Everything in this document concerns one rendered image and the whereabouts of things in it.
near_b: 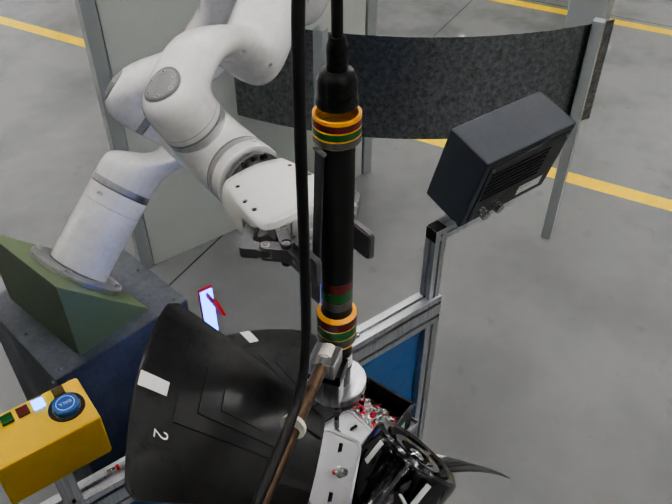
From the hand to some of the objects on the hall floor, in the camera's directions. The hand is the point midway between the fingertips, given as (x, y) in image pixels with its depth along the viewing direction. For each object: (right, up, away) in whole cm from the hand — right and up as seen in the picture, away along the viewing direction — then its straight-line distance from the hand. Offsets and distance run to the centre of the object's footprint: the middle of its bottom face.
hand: (336, 251), depth 71 cm
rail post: (+21, -75, +144) cm, 164 cm away
